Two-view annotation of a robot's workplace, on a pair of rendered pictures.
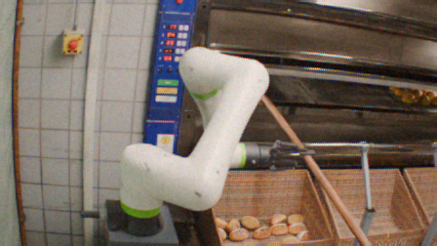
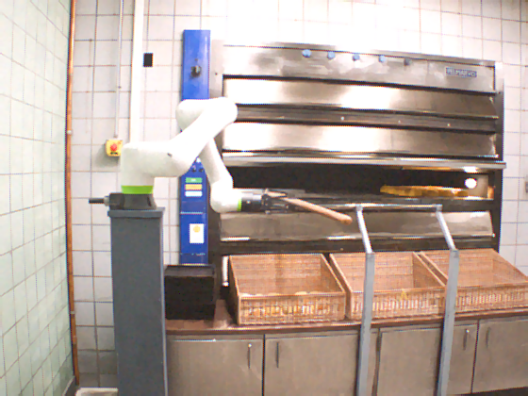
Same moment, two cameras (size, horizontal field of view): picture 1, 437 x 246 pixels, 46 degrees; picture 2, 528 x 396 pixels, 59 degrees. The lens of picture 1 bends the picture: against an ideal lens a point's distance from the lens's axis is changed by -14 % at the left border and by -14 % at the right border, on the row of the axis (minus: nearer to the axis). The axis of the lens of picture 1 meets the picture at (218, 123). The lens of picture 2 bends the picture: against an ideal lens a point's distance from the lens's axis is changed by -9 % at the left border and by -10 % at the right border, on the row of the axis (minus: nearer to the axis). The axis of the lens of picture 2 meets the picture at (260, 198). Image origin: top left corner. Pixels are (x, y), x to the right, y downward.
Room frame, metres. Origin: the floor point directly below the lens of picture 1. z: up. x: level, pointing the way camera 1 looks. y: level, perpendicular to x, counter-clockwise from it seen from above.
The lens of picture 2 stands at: (-0.36, -0.54, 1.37)
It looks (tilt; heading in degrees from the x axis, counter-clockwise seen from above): 4 degrees down; 8
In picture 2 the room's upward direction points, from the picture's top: 1 degrees clockwise
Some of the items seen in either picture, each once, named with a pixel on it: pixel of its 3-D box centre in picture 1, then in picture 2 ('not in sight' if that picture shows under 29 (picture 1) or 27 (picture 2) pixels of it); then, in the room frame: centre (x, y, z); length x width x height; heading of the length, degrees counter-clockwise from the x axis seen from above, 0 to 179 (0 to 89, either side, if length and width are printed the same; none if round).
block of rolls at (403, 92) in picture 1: (412, 83); (423, 190); (3.31, -1.20, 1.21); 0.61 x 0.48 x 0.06; 16
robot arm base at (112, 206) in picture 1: (122, 214); (123, 200); (1.41, 0.24, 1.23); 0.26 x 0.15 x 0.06; 106
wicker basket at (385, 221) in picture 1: (369, 212); (385, 282); (2.48, -0.85, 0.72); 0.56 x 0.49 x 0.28; 105
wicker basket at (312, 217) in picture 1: (265, 219); (284, 287); (2.32, -0.28, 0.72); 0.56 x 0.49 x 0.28; 107
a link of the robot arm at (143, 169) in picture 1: (146, 180); (140, 167); (1.42, 0.17, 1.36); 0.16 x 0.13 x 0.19; 74
